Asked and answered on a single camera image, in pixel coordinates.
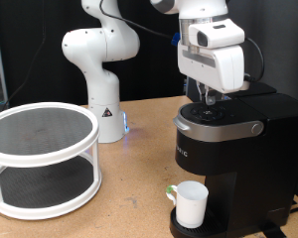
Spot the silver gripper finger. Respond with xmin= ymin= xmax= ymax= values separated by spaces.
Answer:
xmin=196 ymin=79 xmax=206 ymax=100
xmin=204 ymin=84 xmax=219 ymax=106

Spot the white mug green taped handle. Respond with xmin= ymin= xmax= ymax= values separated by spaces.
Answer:
xmin=165 ymin=179 xmax=210 ymax=229

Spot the black hanging background cable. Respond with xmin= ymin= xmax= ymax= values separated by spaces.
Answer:
xmin=4 ymin=0 xmax=48 ymax=107

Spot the black Keurig coffee machine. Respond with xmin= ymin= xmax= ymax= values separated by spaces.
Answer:
xmin=169 ymin=81 xmax=298 ymax=238

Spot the Keurig lid with silver handle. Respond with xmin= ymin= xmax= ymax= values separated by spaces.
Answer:
xmin=173 ymin=98 xmax=266 ymax=144

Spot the dark grey partition panel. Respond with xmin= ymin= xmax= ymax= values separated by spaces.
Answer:
xmin=185 ymin=0 xmax=298 ymax=107

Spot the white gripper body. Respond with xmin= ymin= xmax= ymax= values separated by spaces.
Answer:
xmin=177 ymin=42 xmax=246 ymax=94

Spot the black backdrop curtain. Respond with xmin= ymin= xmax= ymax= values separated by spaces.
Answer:
xmin=0 ymin=0 xmax=190 ymax=107

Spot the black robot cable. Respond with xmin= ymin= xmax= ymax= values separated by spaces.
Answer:
xmin=98 ymin=0 xmax=266 ymax=83

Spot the white two-tier turntable rack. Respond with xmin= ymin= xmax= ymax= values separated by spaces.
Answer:
xmin=0 ymin=101 xmax=102 ymax=221

